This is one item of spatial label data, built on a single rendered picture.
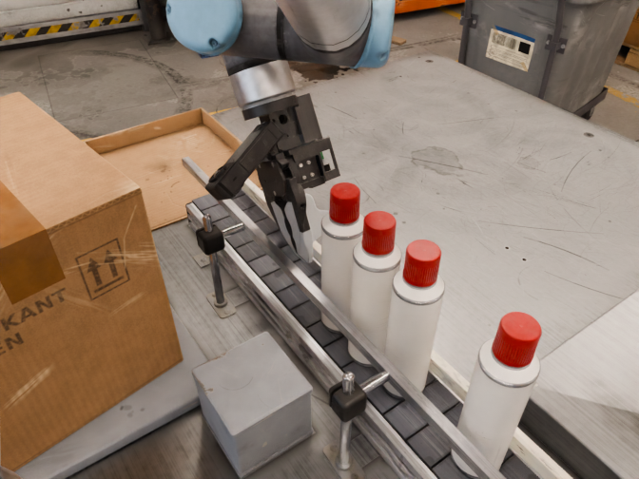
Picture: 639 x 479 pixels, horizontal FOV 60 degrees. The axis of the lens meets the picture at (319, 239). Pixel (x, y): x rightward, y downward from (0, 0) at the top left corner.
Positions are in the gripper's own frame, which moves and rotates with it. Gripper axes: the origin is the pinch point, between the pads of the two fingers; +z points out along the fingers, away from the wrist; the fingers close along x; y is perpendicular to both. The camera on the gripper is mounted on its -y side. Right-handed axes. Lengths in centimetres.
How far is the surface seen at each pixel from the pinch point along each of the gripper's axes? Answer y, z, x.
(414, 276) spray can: -0.5, -0.6, -24.1
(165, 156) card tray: 0, -16, 49
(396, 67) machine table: 69, -20, 57
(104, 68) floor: 52, -74, 316
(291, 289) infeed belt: -1.5, 4.8, 3.3
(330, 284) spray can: -1.5, 2.2, -8.8
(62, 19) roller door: 48, -118, 364
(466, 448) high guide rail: -3.6, 14.2, -29.4
